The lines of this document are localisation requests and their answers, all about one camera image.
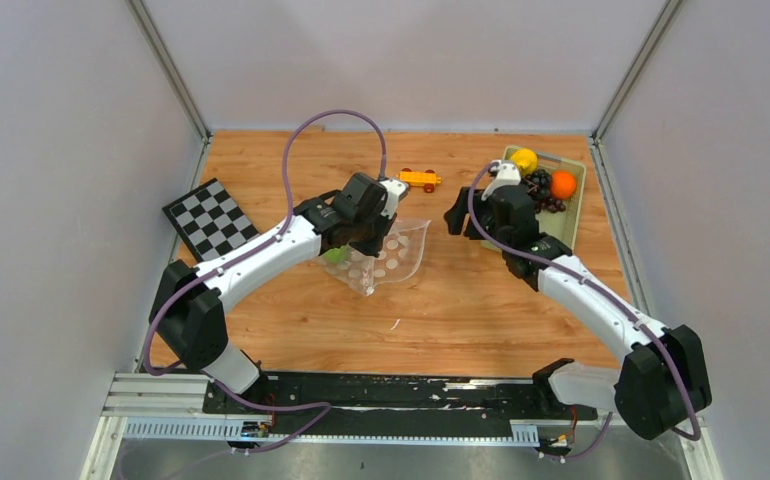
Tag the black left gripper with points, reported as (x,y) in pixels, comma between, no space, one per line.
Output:
(375,247)

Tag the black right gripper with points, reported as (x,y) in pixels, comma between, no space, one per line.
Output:
(455,218)

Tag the fake green lime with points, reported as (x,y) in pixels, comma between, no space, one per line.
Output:
(338,255)

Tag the clear zip top bag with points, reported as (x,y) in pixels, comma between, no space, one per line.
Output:
(399,258)

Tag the dark purple fake grapes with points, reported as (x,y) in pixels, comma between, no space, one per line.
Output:
(538,185)

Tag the fake yellow lemon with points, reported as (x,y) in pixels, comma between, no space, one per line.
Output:
(525,160)

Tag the fake orange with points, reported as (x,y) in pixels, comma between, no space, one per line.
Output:
(563,185)

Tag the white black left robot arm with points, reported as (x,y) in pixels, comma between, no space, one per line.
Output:
(191,304)

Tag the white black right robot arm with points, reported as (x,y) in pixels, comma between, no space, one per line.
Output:
(662,379)

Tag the yellow toy car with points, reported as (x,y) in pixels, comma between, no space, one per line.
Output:
(427,180)

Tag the pale green plastic basket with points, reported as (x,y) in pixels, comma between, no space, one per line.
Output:
(562,225)

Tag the black white checkerboard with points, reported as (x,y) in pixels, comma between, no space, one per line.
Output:
(209,221)

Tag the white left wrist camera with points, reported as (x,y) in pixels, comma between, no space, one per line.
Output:
(396,191)

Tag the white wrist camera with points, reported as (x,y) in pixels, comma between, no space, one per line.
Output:
(396,191)
(504,173)

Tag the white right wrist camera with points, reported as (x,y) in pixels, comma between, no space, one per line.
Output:
(504,173)

